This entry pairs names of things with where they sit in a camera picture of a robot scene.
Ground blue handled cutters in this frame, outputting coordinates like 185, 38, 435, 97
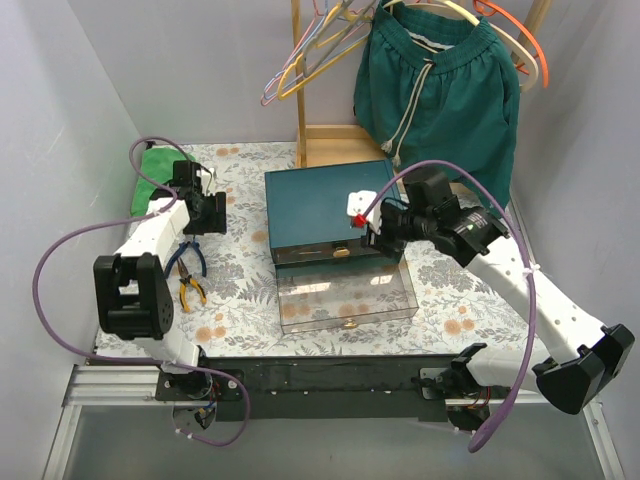
163, 239, 209, 279

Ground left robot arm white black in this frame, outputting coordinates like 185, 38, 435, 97
93, 160, 227, 400

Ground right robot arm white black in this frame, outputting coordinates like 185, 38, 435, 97
346, 162, 635, 414

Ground green folded cloth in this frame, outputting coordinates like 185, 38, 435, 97
130, 147, 185, 217

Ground teal drawer box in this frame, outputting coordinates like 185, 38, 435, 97
265, 159, 401, 276

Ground wooden rack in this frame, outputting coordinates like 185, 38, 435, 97
295, 1, 542, 168

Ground green shorts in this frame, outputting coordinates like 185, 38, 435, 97
353, 1, 520, 207

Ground grey hanger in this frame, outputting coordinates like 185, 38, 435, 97
296, 1, 376, 80

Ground cream hanger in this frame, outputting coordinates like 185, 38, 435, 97
382, 0, 541, 94

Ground yellow hanger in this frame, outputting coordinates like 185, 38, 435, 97
263, 1, 377, 104

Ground pink hanger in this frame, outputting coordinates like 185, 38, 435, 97
260, 0, 329, 107

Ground orange hanger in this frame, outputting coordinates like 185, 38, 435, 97
472, 0, 553, 88

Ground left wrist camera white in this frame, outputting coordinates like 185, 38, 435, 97
198, 165, 217, 196

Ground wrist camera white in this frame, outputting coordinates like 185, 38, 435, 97
346, 190, 382, 232
198, 165, 217, 196

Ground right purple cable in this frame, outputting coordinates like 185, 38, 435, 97
364, 159, 539, 454

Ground purple cable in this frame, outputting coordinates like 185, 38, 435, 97
364, 159, 539, 454
32, 137, 250, 446

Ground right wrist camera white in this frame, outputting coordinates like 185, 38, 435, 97
346, 190, 382, 232

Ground yellow handled pliers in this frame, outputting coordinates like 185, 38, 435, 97
177, 257, 209, 314

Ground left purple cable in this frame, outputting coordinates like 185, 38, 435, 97
32, 137, 250, 446

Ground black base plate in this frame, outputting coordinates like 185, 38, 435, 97
154, 355, 514, 421

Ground aluminium rail frame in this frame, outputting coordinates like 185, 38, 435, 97
44, 355, 624, 479

